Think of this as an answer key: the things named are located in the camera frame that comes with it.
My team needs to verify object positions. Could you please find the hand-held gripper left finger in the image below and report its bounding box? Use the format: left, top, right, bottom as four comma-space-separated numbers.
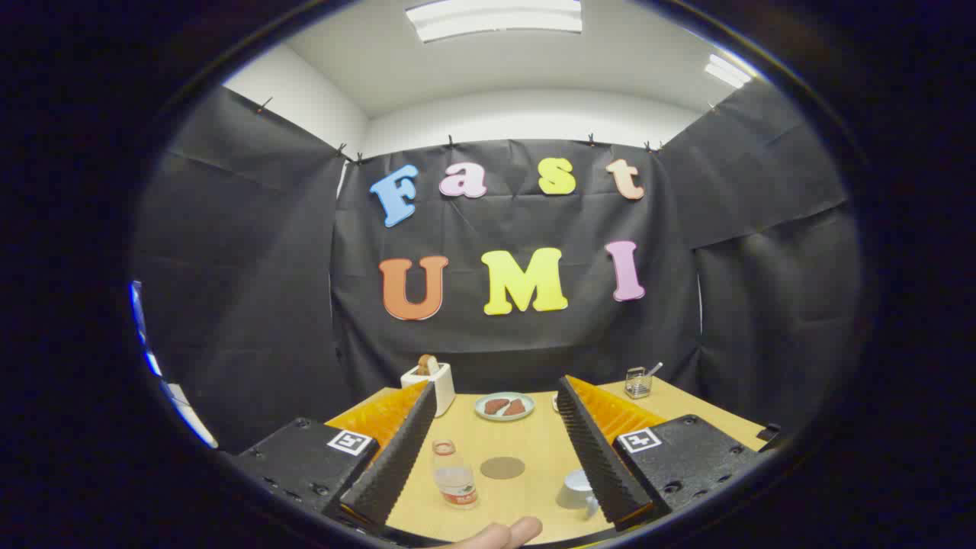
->
229, 380, 438, 535

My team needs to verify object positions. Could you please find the large ceiling light panel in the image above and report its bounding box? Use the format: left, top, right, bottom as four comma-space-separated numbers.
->
405, 0, 584, 43

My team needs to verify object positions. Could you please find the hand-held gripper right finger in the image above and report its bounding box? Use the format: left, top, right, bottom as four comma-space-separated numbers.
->
555, 375, 763, 532

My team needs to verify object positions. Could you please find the small ceiling light panel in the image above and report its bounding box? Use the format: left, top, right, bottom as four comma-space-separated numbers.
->
704, 53, 752, 89

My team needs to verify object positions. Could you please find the brown round coaster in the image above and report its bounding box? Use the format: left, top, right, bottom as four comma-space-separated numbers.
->
480, 456, 526, 480

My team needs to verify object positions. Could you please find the white toaster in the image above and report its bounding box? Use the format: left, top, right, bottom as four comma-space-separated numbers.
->
400, 363, 456, 417

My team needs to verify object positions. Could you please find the pale green round plate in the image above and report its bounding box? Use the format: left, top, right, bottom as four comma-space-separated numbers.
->
474, 391, 535, 422

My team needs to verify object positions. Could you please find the wooden table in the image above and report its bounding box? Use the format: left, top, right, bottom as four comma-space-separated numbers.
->
324, 376, 769, 546

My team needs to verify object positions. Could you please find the clear plastic bottle red label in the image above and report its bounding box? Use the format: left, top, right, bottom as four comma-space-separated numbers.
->
432, 439, 479, 509

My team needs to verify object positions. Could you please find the white cup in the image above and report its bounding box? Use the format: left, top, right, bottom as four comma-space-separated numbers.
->
555, 468, 600, 520

